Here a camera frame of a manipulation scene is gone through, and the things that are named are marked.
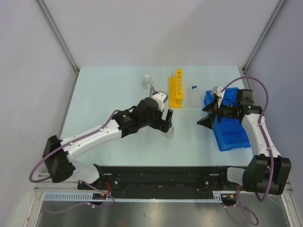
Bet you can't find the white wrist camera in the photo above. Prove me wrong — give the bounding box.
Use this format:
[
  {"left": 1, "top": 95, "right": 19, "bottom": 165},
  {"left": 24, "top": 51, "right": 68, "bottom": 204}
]
[
  {"left": 150, "top": 91, "right": 168, "bottom": 112},
  {"left": 211, "top": 86, "right": 225, "bottom": 107}
]

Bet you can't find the blue plastic tray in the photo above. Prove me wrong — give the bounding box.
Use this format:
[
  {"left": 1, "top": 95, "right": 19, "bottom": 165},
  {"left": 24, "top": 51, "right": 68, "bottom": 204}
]
[{"left": 204, "top": 87, "right": 250, "bottom": 151}]

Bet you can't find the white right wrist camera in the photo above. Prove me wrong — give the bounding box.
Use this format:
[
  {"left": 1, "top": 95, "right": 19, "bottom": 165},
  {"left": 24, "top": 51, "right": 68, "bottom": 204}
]
[{"left": 211, "top": 86, "right": 225, "bottom": 107}]

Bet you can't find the clear plastic well plate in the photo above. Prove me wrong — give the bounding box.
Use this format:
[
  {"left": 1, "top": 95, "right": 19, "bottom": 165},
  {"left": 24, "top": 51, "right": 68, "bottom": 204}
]
[{"left": 184, "top": 88, "right": 200, "bottom": 109}]

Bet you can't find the white slotted cable duct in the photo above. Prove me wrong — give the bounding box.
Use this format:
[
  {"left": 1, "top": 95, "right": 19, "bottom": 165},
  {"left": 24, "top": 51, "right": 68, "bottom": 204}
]
[{"left": 44, "top": 190, "right": 240, "bottom": 203}]

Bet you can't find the small glass jar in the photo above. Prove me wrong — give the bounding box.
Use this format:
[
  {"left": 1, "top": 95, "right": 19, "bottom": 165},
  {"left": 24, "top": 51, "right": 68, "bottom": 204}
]
[{"left": 165, "top": 126, "right": 174, "bottom": 139}]

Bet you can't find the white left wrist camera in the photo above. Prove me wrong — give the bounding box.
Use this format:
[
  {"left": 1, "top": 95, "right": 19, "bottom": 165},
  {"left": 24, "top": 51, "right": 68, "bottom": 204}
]
[{"left": 150, "top": 91, "right": 168, "bottom": 112}]

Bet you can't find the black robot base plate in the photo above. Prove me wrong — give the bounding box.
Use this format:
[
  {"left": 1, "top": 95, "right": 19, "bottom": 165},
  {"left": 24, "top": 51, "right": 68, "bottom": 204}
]
[{"left": 93, "top": 166, "right": 236, "bottom": 200}]

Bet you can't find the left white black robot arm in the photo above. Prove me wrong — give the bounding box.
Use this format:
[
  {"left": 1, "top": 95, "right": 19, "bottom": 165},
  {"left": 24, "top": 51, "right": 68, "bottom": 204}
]
[{"left": 43, "top": 97, "right": 173, "bottom": 189}]

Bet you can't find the yellow test tube rack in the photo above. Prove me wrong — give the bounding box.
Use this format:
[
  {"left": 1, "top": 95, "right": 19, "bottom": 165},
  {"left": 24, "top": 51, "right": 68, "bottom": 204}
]
[{"left": 169, "top": 69, "right": 184, "bottom": 108}]

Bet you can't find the glass flask with stopper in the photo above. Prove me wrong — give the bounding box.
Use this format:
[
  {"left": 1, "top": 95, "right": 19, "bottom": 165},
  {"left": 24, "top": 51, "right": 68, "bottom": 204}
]
[{"left": 141, "top": 74, "right": 154, "bottom": 90}]

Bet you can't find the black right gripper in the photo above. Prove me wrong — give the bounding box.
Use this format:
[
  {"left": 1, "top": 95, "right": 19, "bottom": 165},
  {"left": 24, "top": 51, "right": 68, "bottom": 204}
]
[{"left": 197, "top": 97, "right": 238, "bottom": 130}]

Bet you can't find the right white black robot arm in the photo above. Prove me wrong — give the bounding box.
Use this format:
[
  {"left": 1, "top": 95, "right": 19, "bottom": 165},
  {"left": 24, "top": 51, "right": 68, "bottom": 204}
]
[{"left": 197, "top": 87, "right": 291, "bottom": 195}]

